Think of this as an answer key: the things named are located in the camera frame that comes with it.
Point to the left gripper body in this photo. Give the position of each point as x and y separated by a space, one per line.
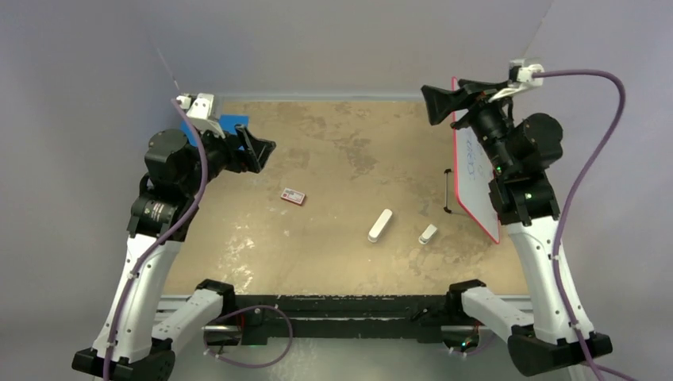
219 155

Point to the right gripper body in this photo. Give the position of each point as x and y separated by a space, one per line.
486 118

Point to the red white staple box sleeve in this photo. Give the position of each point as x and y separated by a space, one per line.
293 196

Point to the white stapler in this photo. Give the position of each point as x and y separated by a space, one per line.
379 226

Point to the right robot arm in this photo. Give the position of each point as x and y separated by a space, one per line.
558 333

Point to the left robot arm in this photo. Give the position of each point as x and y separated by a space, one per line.
131 345

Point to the blue plastic board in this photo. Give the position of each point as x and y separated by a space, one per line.
226 121

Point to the red framed whiteboard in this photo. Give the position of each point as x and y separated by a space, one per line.
472 172

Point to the whiteboard metal stand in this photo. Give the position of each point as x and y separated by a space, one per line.
447 187

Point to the small white staple remover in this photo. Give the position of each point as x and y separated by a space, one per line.
426 236

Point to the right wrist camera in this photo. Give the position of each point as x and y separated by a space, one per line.
522 78

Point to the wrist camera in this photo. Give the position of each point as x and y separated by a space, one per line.
522 78
203 110

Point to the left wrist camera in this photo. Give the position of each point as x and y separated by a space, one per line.
203 110

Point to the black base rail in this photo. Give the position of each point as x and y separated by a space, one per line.
426 319

